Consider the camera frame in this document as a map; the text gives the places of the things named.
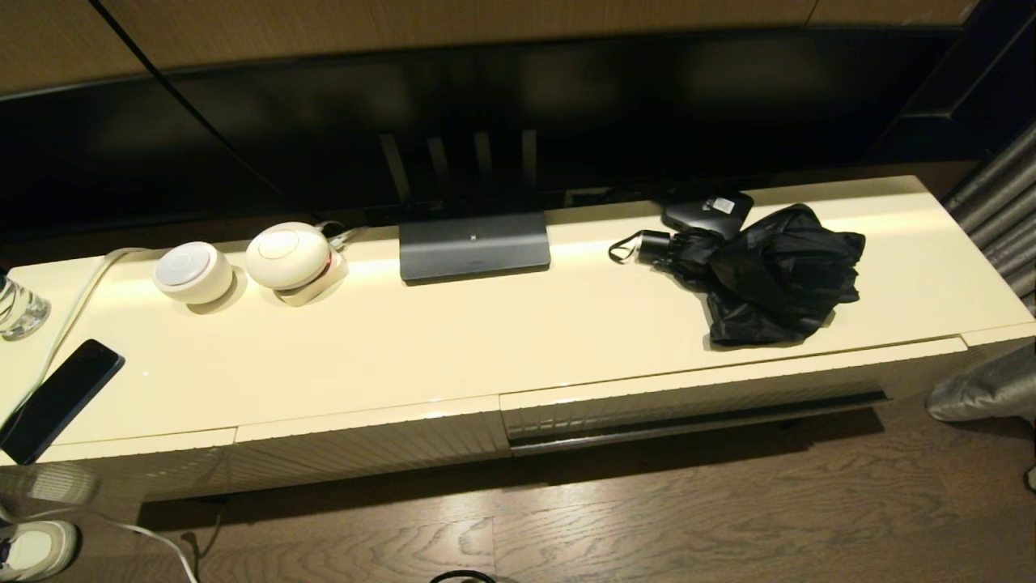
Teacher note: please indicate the wide cream ribbed drawer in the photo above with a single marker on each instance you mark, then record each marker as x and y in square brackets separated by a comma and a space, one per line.
[688, 397]

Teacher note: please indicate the black umbrella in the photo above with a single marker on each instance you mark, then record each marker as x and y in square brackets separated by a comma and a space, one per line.
[777, 275]

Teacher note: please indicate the beige ribbed cabinet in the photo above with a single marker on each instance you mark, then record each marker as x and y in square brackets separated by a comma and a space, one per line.
[486, 340]

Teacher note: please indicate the grey rectangular television base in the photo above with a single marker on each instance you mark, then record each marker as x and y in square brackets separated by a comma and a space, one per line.
[473, 247]

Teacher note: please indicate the black flat screen television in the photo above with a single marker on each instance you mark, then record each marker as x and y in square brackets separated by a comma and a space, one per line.
[566, 105]

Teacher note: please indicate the black box with white label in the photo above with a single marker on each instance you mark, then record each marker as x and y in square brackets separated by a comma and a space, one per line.
[704, 212]

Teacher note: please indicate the white round device on base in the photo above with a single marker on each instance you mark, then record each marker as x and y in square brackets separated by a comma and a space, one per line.
[287, 255]

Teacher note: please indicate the white round speaker grey top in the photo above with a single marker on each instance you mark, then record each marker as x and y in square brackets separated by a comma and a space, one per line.
[193, 271]

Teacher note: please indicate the dark smartphone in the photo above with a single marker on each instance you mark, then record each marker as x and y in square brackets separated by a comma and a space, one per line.
[61, 397]

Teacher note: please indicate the grey pleated curtain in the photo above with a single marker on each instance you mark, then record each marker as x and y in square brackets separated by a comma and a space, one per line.
[1004, 202]

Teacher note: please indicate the clear glass cup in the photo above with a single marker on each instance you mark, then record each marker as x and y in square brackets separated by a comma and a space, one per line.
[20, 312]

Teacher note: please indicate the white sneaker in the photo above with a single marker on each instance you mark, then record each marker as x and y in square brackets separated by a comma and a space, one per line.
[36, 551]

